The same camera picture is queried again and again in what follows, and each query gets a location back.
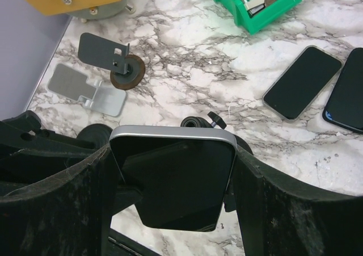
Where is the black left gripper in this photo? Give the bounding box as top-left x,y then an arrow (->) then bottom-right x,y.
1,111 -> 98,182

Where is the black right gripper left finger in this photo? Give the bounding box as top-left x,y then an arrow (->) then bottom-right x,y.
1,145 -> 119,255

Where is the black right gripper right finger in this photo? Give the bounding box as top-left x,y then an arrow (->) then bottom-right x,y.
232,148 -> 362,255

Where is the silver folding phone stand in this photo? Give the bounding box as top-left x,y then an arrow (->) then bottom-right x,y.
48,64 -> 126,117

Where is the black phone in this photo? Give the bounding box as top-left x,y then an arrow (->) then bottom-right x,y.
109,125 -> 237,232
322,48 -> 363,134

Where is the silver-edged phone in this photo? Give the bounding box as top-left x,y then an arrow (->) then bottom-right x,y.
262,45 -> 343,121

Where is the brown round-base phone stand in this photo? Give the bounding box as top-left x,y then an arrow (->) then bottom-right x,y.
78,32 -> 146,90

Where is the black tall phone stand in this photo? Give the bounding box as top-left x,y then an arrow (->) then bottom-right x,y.
180,111 -> 253,155

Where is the green plastic bin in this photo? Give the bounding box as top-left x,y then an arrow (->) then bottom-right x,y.
214,0 -> 302,35

